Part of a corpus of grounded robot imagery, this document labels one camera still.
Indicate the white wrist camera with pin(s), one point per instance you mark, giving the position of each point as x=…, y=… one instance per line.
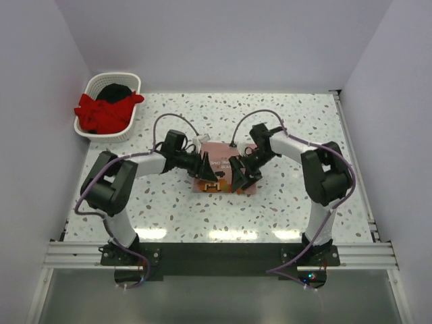
x=199, y=140
x=241, y=147

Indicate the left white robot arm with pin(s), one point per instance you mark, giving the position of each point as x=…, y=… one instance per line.
x=108, y=185

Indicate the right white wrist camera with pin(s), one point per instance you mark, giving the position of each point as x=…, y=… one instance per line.
x=241, y=147

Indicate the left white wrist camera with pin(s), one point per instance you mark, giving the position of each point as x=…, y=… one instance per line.
x=199, y=140

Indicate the red t shirt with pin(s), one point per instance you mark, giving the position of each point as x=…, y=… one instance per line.
x=101, y=117

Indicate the aluminium frame rail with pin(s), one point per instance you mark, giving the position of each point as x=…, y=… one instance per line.
x=82, y=255

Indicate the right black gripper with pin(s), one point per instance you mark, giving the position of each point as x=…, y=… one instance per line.
x=246, y=168

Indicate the black t shirt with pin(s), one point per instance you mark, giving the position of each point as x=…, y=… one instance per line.
x=114, y=93

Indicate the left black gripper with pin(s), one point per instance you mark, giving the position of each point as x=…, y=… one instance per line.
x=201, y=165

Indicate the white laundry basket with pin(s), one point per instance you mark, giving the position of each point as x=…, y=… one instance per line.
x=93, y=88

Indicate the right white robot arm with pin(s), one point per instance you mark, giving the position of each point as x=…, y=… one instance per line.
x=328, y=178

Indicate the pink t shirt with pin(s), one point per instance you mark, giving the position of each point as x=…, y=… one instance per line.
x=219, y=154

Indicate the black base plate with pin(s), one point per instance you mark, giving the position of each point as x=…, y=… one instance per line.
x=156, y=261

